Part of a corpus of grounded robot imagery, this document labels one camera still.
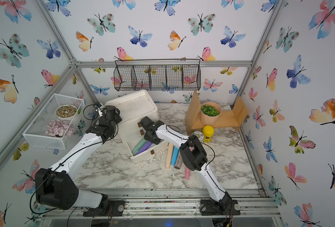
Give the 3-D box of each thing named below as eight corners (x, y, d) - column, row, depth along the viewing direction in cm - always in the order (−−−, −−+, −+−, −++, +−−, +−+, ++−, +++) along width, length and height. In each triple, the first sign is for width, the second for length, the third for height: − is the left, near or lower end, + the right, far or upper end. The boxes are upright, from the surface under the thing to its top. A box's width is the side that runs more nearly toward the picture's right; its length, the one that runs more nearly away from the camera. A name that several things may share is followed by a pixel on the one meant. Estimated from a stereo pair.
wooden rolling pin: (164, 167, 90) (164, 165, 88) (168, 144, 100) (168, 142, 98) (170, 168, 90) (170, 166, 87) (174, 145, 100) (174, 143, 98)
